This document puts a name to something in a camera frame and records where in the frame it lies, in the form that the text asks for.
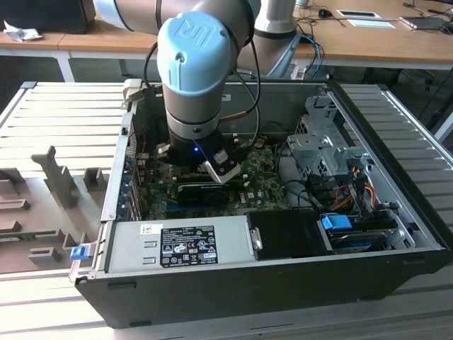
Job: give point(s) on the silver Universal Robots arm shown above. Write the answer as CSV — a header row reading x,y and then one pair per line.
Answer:
x,y
191,63

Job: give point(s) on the black RAM slots row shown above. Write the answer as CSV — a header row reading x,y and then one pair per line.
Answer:
x,y
187,178

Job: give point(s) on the black graphics card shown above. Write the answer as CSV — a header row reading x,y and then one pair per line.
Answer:
x,y
201,195

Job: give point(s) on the green motherboard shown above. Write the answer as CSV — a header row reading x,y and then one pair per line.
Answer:
x,y
262,184

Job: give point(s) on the silver power supply unit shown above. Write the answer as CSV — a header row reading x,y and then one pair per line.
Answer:
x,y
127,248

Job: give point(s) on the silver metal drive cage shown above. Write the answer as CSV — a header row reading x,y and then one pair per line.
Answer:
x,y
318,148

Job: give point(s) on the wooden office desk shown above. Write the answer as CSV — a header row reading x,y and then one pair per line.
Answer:
x,y
106,39

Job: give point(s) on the small white labelled box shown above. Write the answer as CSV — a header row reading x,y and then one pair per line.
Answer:
x,y
298,73

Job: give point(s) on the pale blue teach pendant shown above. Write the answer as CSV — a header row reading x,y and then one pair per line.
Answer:
x,y
287,53

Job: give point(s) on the small blue case latch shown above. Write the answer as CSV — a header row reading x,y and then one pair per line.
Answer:
x,y
79,254

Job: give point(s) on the grey parts rack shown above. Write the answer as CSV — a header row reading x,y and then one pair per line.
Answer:
x,y
39,209

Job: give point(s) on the black open PC case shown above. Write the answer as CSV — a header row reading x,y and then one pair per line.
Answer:
x,y
247,294

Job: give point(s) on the hard disk in blue carrier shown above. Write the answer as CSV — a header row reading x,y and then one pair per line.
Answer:
x,y
335,224

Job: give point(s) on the large black box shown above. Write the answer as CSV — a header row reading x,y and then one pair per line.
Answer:
x,y
46,16

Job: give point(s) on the black computer mouse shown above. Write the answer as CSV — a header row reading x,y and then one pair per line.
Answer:
x,y
324,13

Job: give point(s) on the crumpled white paper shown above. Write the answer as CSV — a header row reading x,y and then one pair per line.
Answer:
x,y
21,32

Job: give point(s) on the pale flat desk plate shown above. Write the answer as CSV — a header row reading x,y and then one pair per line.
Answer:
x,y
371,23

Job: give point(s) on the grey flat laptop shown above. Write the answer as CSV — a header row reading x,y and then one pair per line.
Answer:
x,y
423,23

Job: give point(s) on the small white wrist camera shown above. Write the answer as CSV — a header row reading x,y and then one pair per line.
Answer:
x,y
163,148

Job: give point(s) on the white camera with black bracket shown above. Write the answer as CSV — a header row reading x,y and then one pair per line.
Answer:
x,y
222,170

